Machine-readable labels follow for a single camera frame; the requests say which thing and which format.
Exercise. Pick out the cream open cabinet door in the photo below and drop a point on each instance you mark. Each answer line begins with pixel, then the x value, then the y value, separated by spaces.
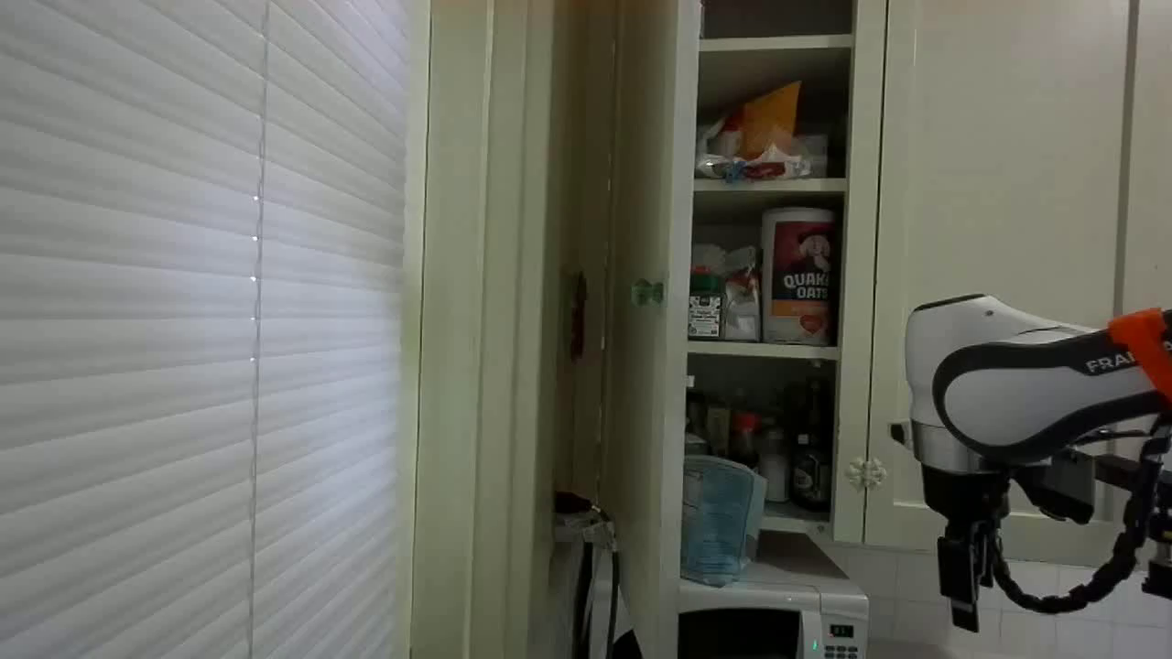
pixel 645 404

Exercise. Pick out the orange snack packet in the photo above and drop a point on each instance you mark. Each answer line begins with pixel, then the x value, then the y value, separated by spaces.
pixel 772 120

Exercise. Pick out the green sticker on door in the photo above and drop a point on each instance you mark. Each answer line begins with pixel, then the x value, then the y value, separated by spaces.
pixel 645 292

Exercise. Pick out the clear plastic bag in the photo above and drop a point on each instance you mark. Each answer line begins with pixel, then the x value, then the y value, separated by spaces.
pixel 733 159

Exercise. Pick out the black white striped towel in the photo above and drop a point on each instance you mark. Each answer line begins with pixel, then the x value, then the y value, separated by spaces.
pixel 604 604

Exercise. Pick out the white patterned food bag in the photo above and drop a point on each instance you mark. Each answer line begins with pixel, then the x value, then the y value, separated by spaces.
pixel 742 297

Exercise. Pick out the dark bottle with red cap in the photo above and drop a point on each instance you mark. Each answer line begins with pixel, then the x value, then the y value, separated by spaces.
pixel 747 438

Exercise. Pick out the dark towel rack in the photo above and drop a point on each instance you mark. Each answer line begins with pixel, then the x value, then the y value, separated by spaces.
pixel 573 498

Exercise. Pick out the tall dark sauce bottle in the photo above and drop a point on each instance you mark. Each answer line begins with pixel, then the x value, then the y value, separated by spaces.
pixel 807 460

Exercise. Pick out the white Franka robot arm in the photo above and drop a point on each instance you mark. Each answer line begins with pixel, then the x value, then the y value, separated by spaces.
pixel 1037 379

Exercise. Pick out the white small bottle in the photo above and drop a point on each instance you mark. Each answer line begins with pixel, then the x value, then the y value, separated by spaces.
pixel 774 470

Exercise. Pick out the cream open shelf cabinet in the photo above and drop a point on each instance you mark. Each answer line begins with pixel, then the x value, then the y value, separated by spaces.
pixel 863 243

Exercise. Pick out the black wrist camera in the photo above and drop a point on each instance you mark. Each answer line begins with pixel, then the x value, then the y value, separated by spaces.
pixel 1055 485

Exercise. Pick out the small white green bag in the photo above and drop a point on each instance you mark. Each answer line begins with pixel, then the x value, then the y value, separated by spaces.
pixel 703 297

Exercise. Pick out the red oats canister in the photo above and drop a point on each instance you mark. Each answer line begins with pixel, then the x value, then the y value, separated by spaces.
pixel 801 277

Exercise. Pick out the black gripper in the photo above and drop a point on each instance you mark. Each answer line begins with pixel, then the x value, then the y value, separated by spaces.
pixel 969 518

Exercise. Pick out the cream closed cabinet door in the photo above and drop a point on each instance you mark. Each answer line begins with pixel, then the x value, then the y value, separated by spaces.
pixel 1000 159

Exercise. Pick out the white cabinet door latch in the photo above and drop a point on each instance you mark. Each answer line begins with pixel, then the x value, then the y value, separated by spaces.
pixel 867 475

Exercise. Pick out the white window blind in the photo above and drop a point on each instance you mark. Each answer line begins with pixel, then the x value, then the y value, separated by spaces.
pixel 195 330

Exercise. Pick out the white microwave oven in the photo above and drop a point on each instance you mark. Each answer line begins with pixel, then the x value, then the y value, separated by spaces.
pixel 780 609

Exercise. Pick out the brown slim bottle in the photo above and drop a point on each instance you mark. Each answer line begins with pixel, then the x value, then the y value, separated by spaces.
pixel 719 427

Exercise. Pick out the narrow cream cabinet door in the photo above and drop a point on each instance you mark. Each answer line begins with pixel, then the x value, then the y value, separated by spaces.
pixel 1150 149

